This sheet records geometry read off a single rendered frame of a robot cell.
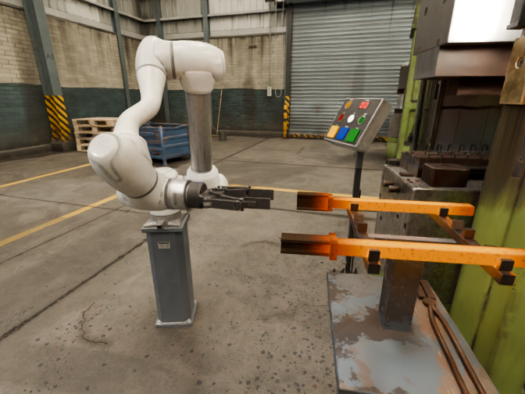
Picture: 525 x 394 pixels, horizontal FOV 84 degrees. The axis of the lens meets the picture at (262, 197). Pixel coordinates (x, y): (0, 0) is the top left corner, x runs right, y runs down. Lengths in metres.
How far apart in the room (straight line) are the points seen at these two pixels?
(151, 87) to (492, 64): 1.14
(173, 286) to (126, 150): 1.07
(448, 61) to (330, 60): 8.07
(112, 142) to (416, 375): 0.79
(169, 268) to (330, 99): 8.08
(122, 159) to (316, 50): 8.78
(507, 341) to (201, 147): 1.25
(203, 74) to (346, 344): 0.99
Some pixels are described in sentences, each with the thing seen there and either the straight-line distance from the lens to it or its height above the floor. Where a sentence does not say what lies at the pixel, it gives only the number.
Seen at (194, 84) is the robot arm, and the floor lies 1.25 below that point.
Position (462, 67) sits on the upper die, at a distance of 1.25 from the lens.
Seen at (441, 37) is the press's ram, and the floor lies 1.39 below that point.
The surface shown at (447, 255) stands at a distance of 0.60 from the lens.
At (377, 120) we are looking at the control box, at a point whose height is 1.09.
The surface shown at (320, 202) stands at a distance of 0.78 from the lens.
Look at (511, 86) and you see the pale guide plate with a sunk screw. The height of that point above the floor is 1.23.
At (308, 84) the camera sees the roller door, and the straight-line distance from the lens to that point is 9.26.
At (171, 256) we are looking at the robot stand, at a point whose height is 0.44.
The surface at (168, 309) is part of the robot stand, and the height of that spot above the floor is 0.12.
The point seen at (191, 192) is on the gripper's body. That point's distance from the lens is 0.81.
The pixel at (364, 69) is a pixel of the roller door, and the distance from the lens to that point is 9.17.
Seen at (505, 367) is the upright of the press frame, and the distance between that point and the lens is 1.22.
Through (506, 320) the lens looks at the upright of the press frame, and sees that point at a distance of 1.11.
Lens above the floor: 1.20
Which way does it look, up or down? 19 degrees down
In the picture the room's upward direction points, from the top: straight up
